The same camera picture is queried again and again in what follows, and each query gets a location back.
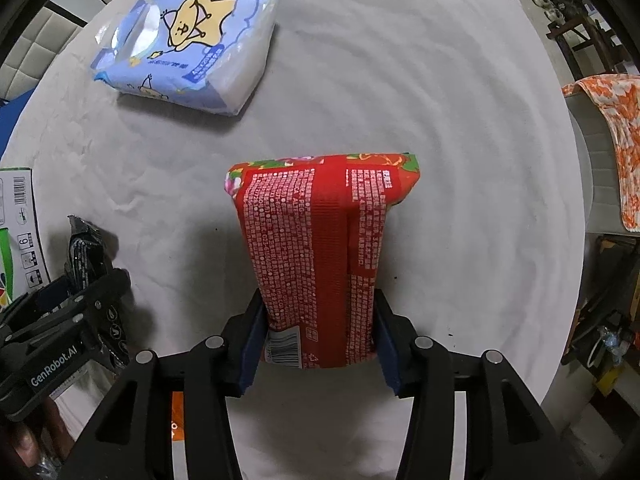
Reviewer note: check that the clear plastic bottle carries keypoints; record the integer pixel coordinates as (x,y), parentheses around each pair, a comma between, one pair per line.
(614,341)

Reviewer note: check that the grey cloth cover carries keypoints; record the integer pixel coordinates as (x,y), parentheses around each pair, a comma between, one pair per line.
(425,125)

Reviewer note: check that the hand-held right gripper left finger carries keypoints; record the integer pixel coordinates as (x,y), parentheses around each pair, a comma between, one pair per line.
(253,347)

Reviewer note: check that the orange floral cloth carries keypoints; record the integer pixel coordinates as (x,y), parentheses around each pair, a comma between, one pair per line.
(617,125)

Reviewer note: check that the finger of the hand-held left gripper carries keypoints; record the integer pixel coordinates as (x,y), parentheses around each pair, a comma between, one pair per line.
(107,285)

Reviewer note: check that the orange packet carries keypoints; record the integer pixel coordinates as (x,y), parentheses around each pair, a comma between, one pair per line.
(178,417)

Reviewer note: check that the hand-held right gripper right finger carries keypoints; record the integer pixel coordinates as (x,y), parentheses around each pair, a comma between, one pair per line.
(388,357)

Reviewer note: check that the pair of shoes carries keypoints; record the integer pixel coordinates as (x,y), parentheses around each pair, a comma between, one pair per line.
(547,7)

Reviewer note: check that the blue cartoon tissue pack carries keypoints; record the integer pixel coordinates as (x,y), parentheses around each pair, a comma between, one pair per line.
(200,45)

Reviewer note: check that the person's left hand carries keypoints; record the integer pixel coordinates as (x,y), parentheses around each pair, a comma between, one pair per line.
(20,447)

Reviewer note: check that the grey armchair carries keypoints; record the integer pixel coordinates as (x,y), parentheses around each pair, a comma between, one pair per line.
(597,170)

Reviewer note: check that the black snack packet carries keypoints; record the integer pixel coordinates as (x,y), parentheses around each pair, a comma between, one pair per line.
(82,250)

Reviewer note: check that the white green cardboard box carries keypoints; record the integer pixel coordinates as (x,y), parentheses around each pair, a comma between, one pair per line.
(17,220)

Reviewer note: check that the beige quilted headboard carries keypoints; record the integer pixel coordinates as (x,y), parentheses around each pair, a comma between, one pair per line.
(45,35)

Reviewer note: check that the dark wooden chair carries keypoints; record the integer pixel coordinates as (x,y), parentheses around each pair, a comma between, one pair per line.
(587,35)

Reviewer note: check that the red snack packet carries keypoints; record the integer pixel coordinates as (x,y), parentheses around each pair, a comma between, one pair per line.
(310,240)

